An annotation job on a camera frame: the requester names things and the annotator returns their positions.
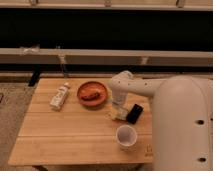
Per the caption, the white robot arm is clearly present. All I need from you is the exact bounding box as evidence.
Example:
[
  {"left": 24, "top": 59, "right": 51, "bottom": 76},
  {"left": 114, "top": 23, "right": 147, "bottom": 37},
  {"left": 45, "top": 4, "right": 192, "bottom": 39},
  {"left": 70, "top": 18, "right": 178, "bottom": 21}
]
[{"left": 108, "top": 71, "right": 213, "bottom": 171}]

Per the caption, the black smartphone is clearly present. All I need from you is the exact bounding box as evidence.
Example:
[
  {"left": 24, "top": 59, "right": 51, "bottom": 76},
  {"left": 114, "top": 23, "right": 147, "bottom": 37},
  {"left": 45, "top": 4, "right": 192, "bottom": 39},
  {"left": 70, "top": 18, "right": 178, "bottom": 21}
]
[{"left": 126, "top": 104, "right": 143, "bottom": 124}]

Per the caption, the brown sausage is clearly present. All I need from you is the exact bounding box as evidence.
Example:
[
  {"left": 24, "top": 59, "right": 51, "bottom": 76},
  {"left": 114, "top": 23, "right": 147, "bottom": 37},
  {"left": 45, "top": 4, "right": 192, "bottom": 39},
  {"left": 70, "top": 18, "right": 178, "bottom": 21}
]
[{"left": 81, "top": 92, "right": 100, "bottom": 101}]

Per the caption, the orange plate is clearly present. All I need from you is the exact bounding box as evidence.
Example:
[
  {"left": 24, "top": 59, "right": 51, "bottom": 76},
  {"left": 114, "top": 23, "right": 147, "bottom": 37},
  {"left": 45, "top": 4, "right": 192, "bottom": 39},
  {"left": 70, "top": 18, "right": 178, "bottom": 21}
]
[{"left": 77, "top": 81, "right": 108, "bottom": 107}]

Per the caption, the wooden table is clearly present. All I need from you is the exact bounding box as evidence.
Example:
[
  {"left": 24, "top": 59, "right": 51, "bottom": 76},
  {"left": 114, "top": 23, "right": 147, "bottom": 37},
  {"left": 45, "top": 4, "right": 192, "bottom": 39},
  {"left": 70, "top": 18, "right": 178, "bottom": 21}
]
[{"left": 8, "top": 78, "right": 153, "bottom": 166}]

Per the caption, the white tube bottle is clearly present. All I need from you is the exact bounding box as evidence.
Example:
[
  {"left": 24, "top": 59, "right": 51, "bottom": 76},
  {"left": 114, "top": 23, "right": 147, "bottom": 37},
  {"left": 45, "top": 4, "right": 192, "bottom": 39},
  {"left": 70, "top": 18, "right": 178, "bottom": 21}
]
[{"left": 50, "top": 82, "right": 70, "bottom": 110}]

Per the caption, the black table leg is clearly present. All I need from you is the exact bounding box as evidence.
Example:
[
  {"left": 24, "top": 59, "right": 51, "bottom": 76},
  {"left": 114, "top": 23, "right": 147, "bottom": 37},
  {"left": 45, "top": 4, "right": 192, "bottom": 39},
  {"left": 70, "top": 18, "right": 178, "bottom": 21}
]
[{"left": 28, "top": 70, "right": 41, "bottom": 87}]

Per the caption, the grey wall rail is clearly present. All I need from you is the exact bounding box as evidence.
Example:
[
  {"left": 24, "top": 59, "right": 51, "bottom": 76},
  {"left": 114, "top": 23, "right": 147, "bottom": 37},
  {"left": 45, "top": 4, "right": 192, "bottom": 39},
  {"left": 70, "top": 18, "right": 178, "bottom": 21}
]
[{"left": 0, "top": 47, "right": 213, "bottom": 67}]

